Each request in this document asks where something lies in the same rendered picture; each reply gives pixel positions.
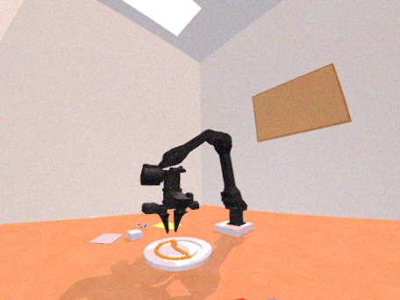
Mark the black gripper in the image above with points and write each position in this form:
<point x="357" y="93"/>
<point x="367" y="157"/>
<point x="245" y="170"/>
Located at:
<point x="161" y="209"/>

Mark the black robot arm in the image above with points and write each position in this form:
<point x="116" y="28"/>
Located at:
<point x="153" y="175"/>

